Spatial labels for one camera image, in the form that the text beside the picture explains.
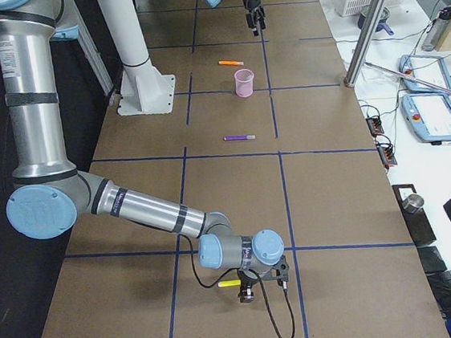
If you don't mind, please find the grey water bottle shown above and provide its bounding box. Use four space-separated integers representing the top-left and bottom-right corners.
421 6 451 51

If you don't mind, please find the yellow highlighter pen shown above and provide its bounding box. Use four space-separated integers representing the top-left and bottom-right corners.
217 279 242 288

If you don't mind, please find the far black power adapter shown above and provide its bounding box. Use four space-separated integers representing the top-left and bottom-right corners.
365 115 384 136

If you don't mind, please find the aluminium frame post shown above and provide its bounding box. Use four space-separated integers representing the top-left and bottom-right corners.
343 0 386 88

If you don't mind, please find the right black braided cable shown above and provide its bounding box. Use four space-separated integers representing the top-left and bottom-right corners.
185 223 296 338

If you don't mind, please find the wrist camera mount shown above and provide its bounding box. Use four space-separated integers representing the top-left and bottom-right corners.
263 255 290 291

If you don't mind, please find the small steel cup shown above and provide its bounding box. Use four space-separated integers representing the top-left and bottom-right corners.
402 193 425 214

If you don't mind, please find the black box under cup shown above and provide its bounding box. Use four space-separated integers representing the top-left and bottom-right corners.
392 184 437 247

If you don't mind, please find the near blue teach pendant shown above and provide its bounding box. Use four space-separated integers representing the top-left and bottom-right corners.
401 92 451 145

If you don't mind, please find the orange highlighter pen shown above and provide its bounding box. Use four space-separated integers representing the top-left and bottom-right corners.
218 60 244 66

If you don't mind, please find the silver metal rod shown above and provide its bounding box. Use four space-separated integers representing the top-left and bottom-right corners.
364 61 451 96

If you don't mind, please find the pink mesh pen holder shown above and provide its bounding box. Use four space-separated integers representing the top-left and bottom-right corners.
234 68 254 98

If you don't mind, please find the near black power adapter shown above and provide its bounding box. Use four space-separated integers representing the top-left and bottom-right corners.
376 141 398 169

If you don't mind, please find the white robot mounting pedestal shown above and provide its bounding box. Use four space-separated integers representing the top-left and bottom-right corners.
97 0 176 116

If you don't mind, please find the blue pot with lid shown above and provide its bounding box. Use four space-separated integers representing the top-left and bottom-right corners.
356 2 397 39

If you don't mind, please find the far blue teach pendant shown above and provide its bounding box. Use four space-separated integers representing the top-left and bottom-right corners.
399 55 451 90

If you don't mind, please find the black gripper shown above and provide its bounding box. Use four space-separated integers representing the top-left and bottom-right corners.
237 270 259 303
242 0 266 36

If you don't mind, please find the blue teach pendant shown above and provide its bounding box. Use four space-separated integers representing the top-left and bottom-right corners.
399 55 451 90
401 92 451 145

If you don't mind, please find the black power adapter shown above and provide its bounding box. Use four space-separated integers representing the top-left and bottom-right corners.
376 141 398 169
365 115 384 136

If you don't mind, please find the purple marker pen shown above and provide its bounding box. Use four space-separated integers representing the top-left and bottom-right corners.
223 134 256 142

